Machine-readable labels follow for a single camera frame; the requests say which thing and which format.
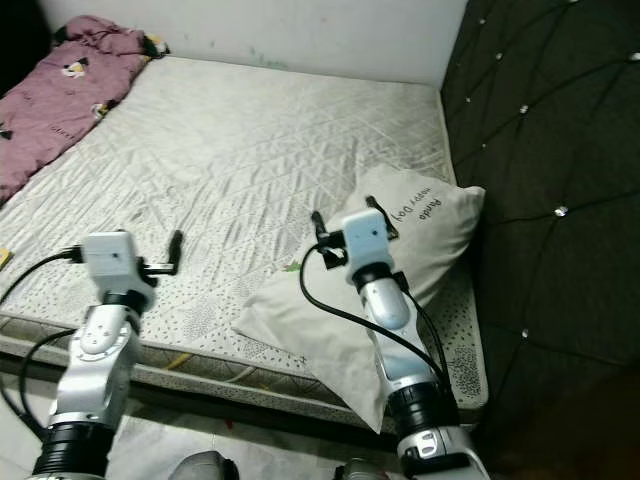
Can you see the blue yellow children's book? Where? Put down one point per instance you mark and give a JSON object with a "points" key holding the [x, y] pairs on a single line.
{"points": [[4, 258]]}

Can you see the grey quilted mattress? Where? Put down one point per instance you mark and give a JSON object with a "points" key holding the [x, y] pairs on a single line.
{"points": [[230, 150]]}

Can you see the dark tufted headboard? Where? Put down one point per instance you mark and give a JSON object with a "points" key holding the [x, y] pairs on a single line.
{"points": [[550, 150]]}

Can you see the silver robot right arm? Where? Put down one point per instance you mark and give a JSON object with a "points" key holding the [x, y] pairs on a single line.
{"points": [[400, 340]]}

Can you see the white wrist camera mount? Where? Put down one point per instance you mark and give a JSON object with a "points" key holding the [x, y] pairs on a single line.
{"points": [[108, 258], [368, 238]]}

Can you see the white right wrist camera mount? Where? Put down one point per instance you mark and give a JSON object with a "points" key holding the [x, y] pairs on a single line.
{"points": [[368, 238]]}

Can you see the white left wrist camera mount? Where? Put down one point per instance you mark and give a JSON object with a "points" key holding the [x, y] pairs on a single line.
{"points": [[108, 258]]}

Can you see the silver robot right leg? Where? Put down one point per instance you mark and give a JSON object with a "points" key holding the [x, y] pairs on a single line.
{"points": [[365, 470]]}

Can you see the off-white printed pillow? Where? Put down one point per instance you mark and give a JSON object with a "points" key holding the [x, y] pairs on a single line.
{"points": [[320, 320]]}

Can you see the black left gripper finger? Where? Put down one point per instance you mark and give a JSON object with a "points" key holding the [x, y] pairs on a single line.
{"points": [[175, 250]]}

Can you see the dark bed frame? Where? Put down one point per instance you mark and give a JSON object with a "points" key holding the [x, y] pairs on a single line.
{"points": [[240, 400]]}

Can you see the silver robot left leg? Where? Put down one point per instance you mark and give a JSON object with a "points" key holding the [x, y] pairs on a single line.
{"points": [[205, 466]]}

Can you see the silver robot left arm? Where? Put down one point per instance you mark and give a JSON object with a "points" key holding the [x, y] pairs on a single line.
{"points": [[95, 370]]}

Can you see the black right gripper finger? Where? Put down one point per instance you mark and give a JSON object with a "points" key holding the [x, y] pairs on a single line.
{"points": [[318, 225], [375, 203]]}

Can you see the silver robot leg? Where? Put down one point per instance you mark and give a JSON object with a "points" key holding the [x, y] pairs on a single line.
{"points": [[365, 470], [205, 466]]}

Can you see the pink cartoon print blanket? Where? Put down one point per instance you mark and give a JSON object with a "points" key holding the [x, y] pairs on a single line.
{"points": [[60, 100]]}

